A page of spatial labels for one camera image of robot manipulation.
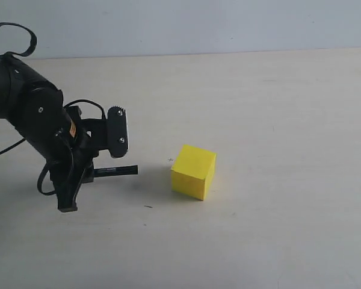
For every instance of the black and white marker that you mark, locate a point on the black and white marker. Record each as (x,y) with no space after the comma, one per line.
(115,171)

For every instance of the yellow cube block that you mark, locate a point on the yellow cube block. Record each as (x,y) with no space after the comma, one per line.
(193,171)

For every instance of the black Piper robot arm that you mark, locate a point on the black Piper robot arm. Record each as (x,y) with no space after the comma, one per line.
(28,101)

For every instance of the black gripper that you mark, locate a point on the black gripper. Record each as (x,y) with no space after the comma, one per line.
(77,142)

